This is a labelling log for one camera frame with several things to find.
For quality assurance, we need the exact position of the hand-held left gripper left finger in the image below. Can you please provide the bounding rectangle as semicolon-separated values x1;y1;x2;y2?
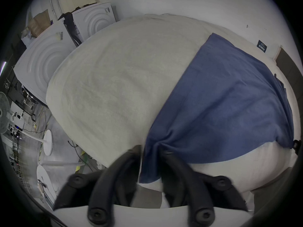
53;145;143;226

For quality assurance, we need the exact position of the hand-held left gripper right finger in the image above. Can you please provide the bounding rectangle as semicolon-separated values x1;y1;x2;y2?
160;151;249;225

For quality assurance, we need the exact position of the dark blue garment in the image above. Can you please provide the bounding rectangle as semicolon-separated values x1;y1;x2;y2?
138;33;295;184

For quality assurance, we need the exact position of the white round-base stand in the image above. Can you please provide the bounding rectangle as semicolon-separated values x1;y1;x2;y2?
36;161;85;198

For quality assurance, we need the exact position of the white standing fan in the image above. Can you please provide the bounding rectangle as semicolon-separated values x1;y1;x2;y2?
0;92;53;156

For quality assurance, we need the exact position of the large white washing machine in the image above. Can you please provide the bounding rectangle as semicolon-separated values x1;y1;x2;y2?
13;20;80;106

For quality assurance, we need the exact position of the small white washing machine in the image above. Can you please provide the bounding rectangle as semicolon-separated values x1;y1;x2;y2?
71;2;117;44

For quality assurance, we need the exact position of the black cloth between machines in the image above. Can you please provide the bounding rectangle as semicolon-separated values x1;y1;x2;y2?
58;12;82;47

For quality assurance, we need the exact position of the brown paper bag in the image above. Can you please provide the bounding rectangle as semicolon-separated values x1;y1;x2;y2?
27;9;51;38

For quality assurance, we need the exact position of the black floor cable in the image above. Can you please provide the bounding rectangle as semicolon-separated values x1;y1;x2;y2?
68;140;86;160

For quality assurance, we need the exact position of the small dark wall sign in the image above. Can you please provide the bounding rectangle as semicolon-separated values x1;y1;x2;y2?
257;40;268;53

